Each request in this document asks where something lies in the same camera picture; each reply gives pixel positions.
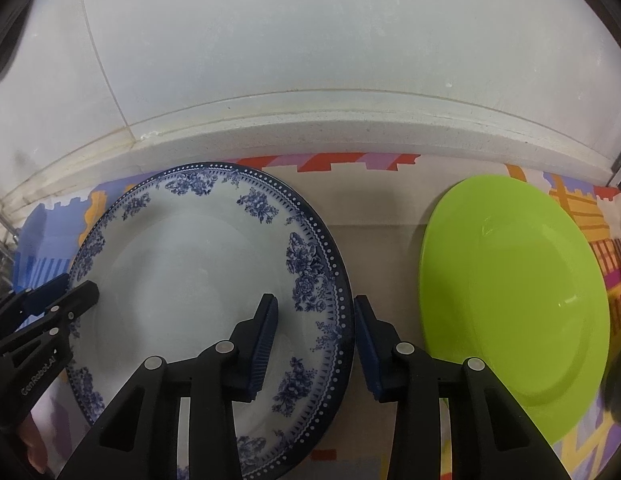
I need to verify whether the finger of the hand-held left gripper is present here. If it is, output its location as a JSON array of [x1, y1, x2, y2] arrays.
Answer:
[[0, 281, 100, 361], [0, 274, 70, 333]]

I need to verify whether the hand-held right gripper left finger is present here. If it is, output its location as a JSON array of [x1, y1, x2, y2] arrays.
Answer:
[[58, 292, 280, 480]]

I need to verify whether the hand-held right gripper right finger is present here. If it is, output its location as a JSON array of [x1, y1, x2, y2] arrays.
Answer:
[[354, 294, 574, 480]]

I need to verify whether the blue floral white plate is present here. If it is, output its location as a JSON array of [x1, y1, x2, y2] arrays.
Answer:
[[65, 161, 355, 479]]

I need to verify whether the green plate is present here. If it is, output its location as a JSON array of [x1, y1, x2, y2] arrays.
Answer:
[[418, 175, 611, 447]]

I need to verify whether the person's left hand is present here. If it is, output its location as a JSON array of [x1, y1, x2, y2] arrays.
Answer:
[[18, 412, 56, 476]]

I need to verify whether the colourful printed table mat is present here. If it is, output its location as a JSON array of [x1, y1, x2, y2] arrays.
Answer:
[[13, 152, 621, 480]]

